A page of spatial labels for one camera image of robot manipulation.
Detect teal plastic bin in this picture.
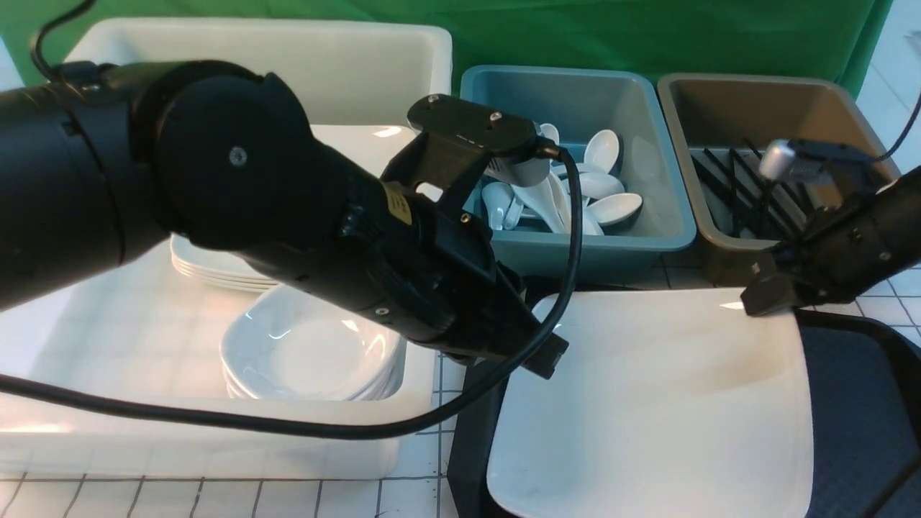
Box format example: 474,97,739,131
460,65,697,284

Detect black serving tray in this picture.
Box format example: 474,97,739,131
447,311,919,517

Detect white spoons in bin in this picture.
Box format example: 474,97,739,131
481,129,643,235

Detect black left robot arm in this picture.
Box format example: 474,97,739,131
1,61,567,379

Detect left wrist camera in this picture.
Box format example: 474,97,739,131
379,94,566,217

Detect brown plastic bin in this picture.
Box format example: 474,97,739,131
657,73,885,286

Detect green cloth backdrop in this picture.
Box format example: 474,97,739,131
43,1,891,94

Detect black chopsticks in bin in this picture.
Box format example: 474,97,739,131
690,138,815,240

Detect stack of white plates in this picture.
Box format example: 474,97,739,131
170,124,417,292

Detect stack of white bowls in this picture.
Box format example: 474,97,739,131
219,286,405,401

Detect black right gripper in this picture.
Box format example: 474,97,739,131
741,209,875,316

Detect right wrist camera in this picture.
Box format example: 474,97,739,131
758,138,877,183

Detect large white square plate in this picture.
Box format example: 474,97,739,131
486,288,815,517

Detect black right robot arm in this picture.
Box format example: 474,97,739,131
740,168,920,316

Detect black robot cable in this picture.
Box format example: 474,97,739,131
0,0,584,441

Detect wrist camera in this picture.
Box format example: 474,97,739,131
379,94,566,217
758,138,877,183

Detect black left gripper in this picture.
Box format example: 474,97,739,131
287,183,568,379

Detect large white plastic tub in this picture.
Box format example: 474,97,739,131
2,17,452,480

